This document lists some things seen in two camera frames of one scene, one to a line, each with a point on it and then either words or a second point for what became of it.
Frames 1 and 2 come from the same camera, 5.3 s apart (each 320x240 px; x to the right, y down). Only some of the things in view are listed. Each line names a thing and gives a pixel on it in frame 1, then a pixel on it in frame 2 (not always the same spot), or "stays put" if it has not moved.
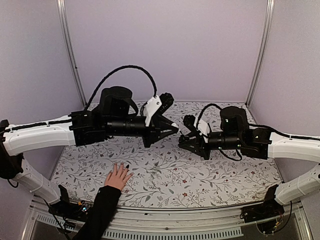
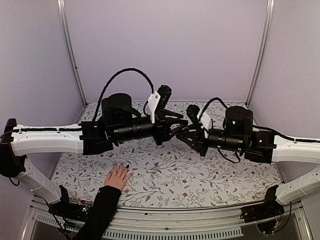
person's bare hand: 117,179 stays put
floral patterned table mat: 167,175 stays put
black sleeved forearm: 104,206 stays put
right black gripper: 200,149 → 197,145
